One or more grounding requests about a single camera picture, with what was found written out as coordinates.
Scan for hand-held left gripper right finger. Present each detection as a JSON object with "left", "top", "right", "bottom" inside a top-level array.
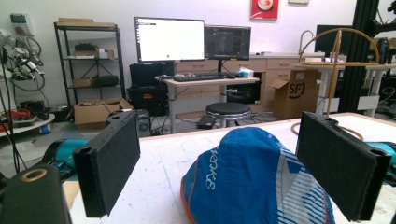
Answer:
[{"left": 295, "top": 111, "right": 392, "bottom": 222}]

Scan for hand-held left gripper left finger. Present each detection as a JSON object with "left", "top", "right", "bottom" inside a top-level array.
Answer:
[{"left": 73, "top": 110, "right": 141, "bottom": 218}]

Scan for blue and white cap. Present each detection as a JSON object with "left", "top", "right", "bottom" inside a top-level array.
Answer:
[{"left": 179, "top": 126, "right": 337, "bottom": 224}]

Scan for teal and black device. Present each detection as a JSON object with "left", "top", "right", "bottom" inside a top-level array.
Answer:
[
  {"left": 363, "top": 141, "right": 396, "bottom": 188},
  {"left": 39, "top": 138, "right": 92, "bottom": 182}
]

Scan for open cardboard box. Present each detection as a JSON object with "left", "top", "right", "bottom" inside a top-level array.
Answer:
[{"left": 73, "top": 98, "right": 134, "bottom": 131}]

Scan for round white table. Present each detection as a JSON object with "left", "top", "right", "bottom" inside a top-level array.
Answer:
[{"left": 0, "top": 113, "right": 56, "bottom": 138}]

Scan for cardboard box with black logo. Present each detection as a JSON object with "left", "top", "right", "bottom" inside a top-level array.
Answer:
[{"left": 269, "top": 69, "right": 322, "bottom": 120}]

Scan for stack of black cases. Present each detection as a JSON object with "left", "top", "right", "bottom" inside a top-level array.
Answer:
[{"left": 128, "top": 61, "right": 176, "bottom": 117}]

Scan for black metal shelf rack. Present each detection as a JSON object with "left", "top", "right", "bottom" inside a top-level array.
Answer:
[{"left": 53, "top": 21, "right": 127, "bottom": 108}]

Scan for flat black device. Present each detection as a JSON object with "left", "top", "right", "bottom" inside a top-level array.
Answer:
[{"left": 196, "top": 114, "right": 218, "bottom": 131}]

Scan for black keyboard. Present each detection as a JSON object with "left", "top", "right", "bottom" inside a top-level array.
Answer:
[{"left": 172, "top": 73, "right": 227, "bottom": 83}]

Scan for black round stool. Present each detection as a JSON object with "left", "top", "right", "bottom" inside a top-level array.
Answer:
[{"left": 205, "top": 102, "right": 253, "bottom": 129}]

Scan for light wooden cabinet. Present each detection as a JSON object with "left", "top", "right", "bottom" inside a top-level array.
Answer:
[{"left": 174, "top": 53, "right": 325, "bottom": 114}]

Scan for black monitor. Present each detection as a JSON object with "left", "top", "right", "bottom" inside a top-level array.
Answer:
[{"left": 314, "top": 24, "right": 355, "bottom": 54}]

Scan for tissue box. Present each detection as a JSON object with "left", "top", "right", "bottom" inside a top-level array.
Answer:
[{"left": 238, "top": 66, "right": 255, "bottom": 79}]

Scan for monitor with white screen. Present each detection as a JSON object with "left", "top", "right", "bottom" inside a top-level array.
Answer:
[{"left": 134, "top": 16, "right": 206, "bottom": 63}]

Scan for flat cardboard sheets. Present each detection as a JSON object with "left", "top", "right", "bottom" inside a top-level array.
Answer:
[{"left": 55, "top": 17, "right": 117, "bottom": 29}]

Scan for monitor with dark screen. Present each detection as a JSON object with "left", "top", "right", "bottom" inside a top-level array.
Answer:
[{"left": 204, "top": 24, "right": 252, "bottom": 73}]

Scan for orange cable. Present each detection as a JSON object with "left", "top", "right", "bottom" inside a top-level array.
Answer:
[{"left": 0, "top": 107, "right": 35, "bottom": 121}]

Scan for gold wire hat stand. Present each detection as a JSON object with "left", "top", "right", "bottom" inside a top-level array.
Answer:
[{"left": 290, "top": 27, "right": 381, "bottom": 143}]

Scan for black metal frame post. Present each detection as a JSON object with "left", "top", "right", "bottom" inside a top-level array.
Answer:
[{"left": 338, "top": 0, "right": 379, "bottom": 114}]

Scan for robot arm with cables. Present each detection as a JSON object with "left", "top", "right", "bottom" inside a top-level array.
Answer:
[{"left": 0, "top": 27, "right": 47, "bottom": 91}]

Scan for grey wall switch box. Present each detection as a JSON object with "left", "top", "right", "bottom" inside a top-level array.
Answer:
[{"left": 9, "top": 13, "right": 35, "bottom": 37}]

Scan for red wall picture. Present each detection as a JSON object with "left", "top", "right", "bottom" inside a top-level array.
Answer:
[{"left": 249, "top": 0, "right": 280, "bottom": 21}]

